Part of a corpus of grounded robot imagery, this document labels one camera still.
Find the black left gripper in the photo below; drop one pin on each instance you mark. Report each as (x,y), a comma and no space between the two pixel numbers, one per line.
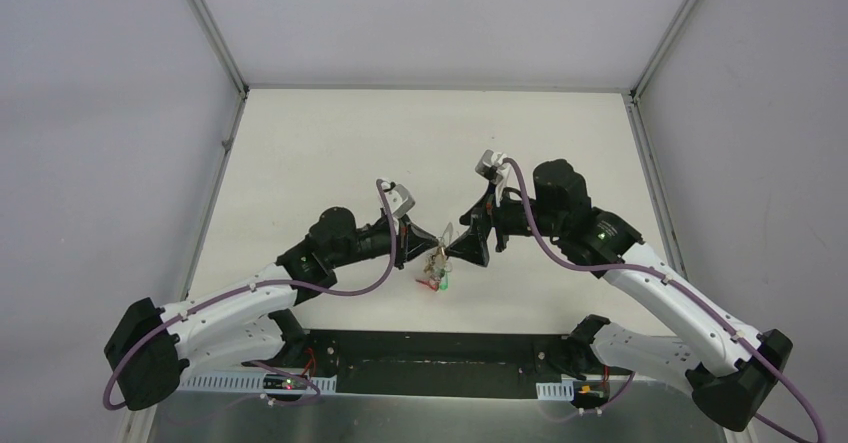
(403,242)

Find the aluminium frame rails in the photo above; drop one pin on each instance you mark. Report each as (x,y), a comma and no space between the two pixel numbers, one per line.
(416,47)

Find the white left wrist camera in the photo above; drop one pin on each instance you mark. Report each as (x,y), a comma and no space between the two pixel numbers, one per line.
(398,198)

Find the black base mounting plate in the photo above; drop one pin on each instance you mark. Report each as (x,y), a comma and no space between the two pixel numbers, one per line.
(463,365)

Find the key with yellow tag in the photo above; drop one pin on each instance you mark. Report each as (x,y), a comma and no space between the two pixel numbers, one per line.
(441,255)

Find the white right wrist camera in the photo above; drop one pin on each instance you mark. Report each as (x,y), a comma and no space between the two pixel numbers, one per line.
(492,167)

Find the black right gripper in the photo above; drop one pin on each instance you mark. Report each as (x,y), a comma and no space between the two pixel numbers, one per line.
(472,246)

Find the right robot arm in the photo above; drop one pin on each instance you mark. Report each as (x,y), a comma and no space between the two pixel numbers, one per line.
(727,367)

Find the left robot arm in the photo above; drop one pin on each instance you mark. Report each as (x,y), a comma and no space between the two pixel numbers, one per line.
(154,349)

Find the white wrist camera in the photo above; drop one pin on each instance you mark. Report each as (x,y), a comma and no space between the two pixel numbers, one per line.
(398,198)
(492,167)

